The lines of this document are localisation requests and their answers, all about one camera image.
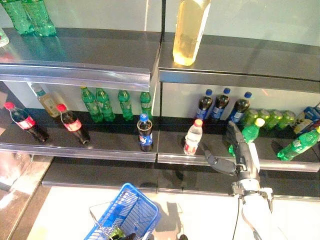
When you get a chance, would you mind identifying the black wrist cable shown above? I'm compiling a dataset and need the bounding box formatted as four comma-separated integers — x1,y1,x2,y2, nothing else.
232,197,241,240

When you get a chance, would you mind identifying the yellowish tea bottle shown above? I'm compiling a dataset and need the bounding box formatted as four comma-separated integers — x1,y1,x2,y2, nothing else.
30,83,67,119

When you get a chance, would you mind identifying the tall yellow drink bottle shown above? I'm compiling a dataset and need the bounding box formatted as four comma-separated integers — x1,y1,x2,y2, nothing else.
172,0,212,67

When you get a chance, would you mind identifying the green sprite bottle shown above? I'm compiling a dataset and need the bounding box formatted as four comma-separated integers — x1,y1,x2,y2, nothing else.
117,89,134,122
95,87,116,123
80,86,104,124
139,91,153,121

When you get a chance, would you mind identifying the dark right robot hand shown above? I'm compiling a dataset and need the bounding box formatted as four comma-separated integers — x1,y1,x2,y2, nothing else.
201,121,261,183

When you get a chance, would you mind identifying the metal wire basket handle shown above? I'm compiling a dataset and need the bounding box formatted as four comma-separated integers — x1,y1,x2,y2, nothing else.
89,199,121,237

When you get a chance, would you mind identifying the pepsi bottle blue cap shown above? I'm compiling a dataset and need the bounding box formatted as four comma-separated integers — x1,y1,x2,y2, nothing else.
194,89,214,121
227,91,252,125
136,113,154,153
209,87,231,122

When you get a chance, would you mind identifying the water bottle red cap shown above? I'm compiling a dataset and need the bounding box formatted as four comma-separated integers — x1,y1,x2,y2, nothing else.
183,118,204,156

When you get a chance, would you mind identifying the black shelf upright post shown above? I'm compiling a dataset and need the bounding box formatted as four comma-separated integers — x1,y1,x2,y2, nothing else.
160,0,167,35

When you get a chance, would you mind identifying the blue plastic shopping basket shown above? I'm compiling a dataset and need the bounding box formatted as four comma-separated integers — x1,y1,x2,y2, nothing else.
83,182,161,240

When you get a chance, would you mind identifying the blue drink carton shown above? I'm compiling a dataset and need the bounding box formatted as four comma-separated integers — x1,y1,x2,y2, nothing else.
293,102,320,136

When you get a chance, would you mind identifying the dark metal base shelf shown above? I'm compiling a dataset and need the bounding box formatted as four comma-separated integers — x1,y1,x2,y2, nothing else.
41,157,320,200

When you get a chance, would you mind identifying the coca-cola bottle red cap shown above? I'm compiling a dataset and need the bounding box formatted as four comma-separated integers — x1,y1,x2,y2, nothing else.
3,101,50,144
56,103,91,146

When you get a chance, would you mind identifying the clear bottle green label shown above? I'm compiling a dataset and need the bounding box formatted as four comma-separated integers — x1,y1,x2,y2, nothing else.
0,27,10,49

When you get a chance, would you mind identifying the green bottle in basket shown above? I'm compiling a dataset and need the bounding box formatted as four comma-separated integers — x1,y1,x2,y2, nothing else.
109,226,126,239

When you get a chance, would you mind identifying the green bottle yellow cap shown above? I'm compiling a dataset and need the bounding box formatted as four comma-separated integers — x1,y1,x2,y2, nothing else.
228,117,266,157

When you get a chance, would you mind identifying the dark metal shelf board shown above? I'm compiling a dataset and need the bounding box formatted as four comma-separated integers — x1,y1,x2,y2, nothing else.
156,116,320,173
0,107,161,163
0,26,163,93
157,31,320,94

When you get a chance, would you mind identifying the large green soda bottle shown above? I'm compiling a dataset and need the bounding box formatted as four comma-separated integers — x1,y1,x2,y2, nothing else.
276,126,320,162
22,0,57,37
1,0,35,35

